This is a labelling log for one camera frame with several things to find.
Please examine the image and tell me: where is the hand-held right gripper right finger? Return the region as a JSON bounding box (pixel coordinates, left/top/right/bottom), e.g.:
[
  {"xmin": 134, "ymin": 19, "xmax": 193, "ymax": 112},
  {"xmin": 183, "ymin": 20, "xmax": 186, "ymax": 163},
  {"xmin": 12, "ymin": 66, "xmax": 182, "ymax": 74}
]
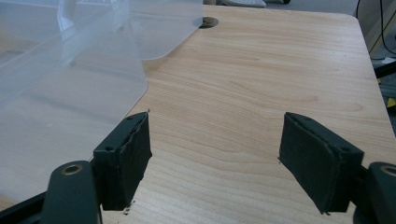
[{"xmin": 277, "ymin": 111, "xmax": 365, "ymax": 216}]

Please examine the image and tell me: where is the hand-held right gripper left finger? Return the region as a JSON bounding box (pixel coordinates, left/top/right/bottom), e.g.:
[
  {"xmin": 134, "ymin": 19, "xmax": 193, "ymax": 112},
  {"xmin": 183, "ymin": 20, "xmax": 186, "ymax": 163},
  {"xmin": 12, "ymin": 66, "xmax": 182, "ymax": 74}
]
[{"xmin": 92, "ymin": 111, "xmax": 153, "ymax": 212}]

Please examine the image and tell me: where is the clear plastic bag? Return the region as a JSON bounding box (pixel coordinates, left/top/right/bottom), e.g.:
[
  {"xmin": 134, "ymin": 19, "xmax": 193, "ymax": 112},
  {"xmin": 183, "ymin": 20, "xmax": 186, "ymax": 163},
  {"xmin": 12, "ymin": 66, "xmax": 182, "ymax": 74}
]
[{"xmin": 0, "ymin": 0, "xmax": 205, "ymax": 203}]

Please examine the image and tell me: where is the black cable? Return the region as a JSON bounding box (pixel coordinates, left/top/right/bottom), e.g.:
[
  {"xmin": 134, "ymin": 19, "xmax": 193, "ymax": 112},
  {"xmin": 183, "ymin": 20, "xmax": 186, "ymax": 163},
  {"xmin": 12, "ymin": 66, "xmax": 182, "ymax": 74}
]
[{"xmin": 355, "ymin": 0, "xmax": 396, "ymax": 62}]

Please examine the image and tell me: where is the round table cable grommet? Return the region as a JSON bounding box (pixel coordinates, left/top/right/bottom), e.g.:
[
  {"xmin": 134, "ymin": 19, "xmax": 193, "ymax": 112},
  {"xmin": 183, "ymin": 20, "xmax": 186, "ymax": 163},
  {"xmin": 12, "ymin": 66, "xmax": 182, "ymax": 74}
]
[{"xmin": 199, "ymin": 16, "xmax": 219, "ymax": 29}]

